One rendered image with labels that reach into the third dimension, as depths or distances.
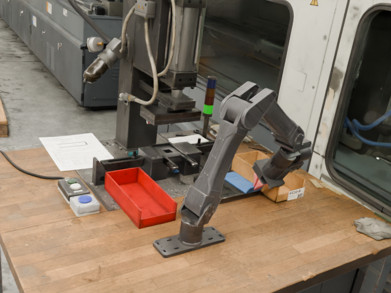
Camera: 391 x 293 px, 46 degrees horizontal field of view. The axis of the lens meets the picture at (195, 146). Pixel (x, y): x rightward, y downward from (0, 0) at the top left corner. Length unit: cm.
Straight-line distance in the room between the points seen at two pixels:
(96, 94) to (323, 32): 320
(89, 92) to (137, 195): 331
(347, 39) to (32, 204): 118
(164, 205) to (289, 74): 90
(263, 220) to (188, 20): 65
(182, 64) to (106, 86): 330
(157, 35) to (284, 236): 73
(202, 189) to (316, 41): 93
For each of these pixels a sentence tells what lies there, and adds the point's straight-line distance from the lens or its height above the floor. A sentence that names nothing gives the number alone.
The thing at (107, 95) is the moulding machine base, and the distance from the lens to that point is 478.
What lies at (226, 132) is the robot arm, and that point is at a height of 122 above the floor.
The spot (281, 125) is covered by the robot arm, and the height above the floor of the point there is 122.
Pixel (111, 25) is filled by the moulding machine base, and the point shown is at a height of 88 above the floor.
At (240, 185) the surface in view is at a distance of 157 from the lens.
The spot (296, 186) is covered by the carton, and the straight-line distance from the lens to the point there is 163.
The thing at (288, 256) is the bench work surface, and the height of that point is 90.
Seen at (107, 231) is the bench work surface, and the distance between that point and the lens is 130.
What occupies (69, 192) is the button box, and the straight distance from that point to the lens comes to 142.
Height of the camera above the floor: 163
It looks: 23 degrees down
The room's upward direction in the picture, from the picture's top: 8 degrees clockwise
